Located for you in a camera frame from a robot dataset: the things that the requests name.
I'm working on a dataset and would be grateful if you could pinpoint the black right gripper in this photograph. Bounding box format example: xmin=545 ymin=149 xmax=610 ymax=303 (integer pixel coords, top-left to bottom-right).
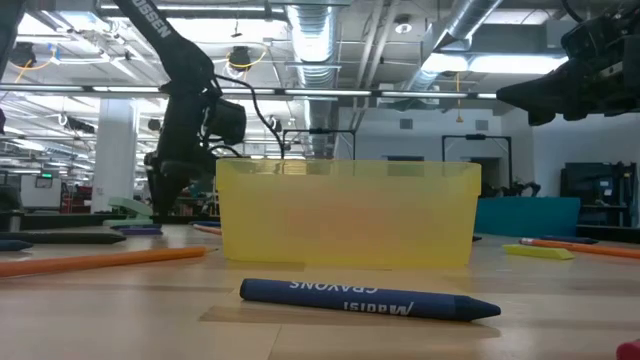
xmin=496 ymin=47 xmax=640 ymax=127

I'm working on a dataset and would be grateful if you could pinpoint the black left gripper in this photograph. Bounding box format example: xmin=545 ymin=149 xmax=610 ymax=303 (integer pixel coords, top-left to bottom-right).
xmin=144 ymin=84 xmax=224 ymax=225

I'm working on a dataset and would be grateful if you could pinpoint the yellow eraser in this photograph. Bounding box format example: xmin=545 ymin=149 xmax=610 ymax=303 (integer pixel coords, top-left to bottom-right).
xmin=502 ymin=243 xmax=576 ymax=261

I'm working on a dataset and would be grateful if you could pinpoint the yellow translucent plastic bin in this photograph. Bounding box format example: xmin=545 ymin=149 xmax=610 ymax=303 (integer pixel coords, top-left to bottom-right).
xmin=215 ymin=158 xmax=483 ymax=270

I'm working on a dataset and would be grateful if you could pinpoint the mint green stapler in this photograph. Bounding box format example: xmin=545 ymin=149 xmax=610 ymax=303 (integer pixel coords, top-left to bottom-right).
xmin=102 ymin=195 xmax=155 ymax=227

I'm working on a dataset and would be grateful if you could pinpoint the white pillar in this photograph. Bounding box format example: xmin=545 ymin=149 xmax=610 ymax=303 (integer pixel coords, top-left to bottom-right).
xmin=91 ymin=97 xmax=140 ymax=214

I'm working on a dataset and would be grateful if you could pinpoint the yellow hanging pendant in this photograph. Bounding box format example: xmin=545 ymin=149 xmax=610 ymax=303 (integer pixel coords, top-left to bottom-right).
xmin=453 ymin=72 xmax=465 ymax=124

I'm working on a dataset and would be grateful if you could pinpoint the black equipment shelf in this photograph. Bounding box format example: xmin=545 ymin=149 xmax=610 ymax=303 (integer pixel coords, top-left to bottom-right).
xmin=559 ymin=160 xmax=640 ymax=229

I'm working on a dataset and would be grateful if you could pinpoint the blue plastic bin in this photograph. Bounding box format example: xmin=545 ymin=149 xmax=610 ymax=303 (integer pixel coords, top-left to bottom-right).
xmin=473 ymin=196 xmax=582 ymax=239

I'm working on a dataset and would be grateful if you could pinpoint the white cabinet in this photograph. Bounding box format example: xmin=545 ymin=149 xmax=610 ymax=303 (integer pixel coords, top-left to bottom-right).
xmin=19 ymin=172 xmax=64 ymax=209

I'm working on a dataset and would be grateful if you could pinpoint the long ceiling light bar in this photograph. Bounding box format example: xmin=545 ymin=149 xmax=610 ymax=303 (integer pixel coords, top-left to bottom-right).
xmin=0 ymin=83 xmax=499 ymax=100

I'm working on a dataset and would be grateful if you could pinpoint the black stand frame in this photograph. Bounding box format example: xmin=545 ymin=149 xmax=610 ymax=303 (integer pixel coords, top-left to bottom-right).
xmin=441 ymin=133 xmax=514 ymax=190

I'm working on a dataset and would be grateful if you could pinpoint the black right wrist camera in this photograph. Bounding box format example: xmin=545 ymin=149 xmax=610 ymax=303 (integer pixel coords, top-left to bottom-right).
xmin=562 ymin=12 xmax=624 ymax=61

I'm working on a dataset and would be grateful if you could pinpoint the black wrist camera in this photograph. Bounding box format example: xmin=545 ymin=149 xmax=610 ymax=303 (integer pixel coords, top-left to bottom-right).
xmin=207 ymin=97 xmax=248 ymax=147
xmin=562 ymin=12 xmax=624 ymax=61

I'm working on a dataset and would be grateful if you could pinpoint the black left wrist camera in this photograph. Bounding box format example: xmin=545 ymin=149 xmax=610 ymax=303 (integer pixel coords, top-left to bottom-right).
xmin=207 ymin=97 xmax=248 ymax=147

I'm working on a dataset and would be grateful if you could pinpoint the black right camera cable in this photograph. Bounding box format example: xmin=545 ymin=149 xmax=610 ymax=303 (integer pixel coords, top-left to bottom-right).
xmin=559 ymin=0 xmax=586 ymax=24

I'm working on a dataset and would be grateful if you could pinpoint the black camera cable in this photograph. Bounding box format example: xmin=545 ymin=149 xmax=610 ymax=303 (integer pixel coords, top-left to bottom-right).
xmin=559 ymin=0 xmax=586 ymax=24
xmin=213 ymin=73 xmax=286 ymax=160

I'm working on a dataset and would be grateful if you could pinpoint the black aluminium table frame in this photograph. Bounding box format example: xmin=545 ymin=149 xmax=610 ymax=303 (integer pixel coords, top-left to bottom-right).
xmin=0 ymin=211 xmax=640 ymax=245

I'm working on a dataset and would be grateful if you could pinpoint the silver air duct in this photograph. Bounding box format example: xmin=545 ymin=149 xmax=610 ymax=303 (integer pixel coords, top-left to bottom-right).
xmin=399 ymin=0 xmax=504 ymax=94
xmin=284 ymin=0 xmax=346 ymax=160

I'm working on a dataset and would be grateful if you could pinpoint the black left camera cable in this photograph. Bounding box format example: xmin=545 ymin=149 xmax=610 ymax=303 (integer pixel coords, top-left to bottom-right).
xmin=213 ymin=73 xmax=286 ymax=160

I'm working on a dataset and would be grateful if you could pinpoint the black ceiling camera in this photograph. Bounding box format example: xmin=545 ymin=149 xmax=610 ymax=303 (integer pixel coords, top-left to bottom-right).
xmin=9 ymin=42 xmax=37 ymax=69
xmin=228 ymin=45 xmax=253 ymax=71

